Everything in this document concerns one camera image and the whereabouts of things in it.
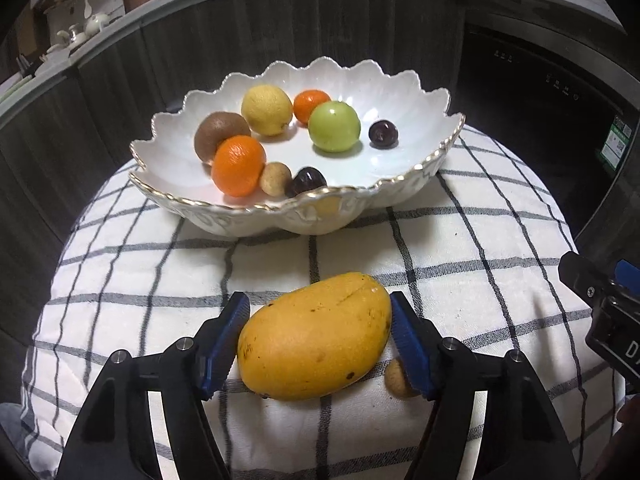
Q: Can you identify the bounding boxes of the dark red cherry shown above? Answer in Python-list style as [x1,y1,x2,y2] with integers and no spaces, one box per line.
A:
[368,120,400,149]
[286,167,328,198]

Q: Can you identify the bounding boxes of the brown kiwi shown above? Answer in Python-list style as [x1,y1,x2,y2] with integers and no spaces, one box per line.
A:
[193,111,252,165]

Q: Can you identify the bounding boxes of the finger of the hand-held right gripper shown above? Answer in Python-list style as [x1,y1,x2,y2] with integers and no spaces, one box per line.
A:
[558,251,612,307]
[615,259,640,293]

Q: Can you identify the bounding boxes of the yellow mango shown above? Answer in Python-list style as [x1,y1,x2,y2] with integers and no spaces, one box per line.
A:
[237,271,393,402]

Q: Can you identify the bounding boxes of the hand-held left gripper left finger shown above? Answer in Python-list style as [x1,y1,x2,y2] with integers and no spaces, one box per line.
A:
[55,291,251,480]

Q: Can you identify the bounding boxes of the person's right hand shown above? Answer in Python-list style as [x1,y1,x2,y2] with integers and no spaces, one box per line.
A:
[617,399,640,428]

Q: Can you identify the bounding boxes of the orange mandarin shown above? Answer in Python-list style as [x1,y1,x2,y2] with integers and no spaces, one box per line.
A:
[210,135,267,198]
[292,90,332,126]

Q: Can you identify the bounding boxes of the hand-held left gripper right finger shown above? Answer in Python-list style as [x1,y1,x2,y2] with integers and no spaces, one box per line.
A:
[389,291,581,480]

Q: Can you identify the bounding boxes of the green label sticker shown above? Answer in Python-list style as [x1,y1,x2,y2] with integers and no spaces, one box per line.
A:
[597,115,638,171]

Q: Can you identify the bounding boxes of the yellow lemon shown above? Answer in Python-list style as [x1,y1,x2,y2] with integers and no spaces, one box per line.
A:
[241,84,294,137]

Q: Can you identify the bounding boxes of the tan longan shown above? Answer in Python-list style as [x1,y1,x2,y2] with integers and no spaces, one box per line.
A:
[384,358,421,399]
[259,161,293,195]

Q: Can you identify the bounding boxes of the green apple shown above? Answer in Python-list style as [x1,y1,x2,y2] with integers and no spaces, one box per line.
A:
[307,101,362,154]

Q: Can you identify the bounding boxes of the dark wood base cabinets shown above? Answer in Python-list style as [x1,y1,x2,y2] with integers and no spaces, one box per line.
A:
[0,0,466,411]

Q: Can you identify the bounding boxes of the checked white cloth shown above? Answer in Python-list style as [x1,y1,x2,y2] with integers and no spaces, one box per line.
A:
[20,125,628,480]

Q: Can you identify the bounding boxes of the white teapot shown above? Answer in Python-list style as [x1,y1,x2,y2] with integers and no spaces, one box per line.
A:
[85,12,111,36]

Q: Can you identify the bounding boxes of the white scalloped bowl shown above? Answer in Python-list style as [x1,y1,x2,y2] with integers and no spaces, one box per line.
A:
[129,57,467,237]

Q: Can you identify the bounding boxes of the black dishwasher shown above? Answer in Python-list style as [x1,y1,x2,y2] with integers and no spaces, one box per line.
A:
[455,25,640,241]

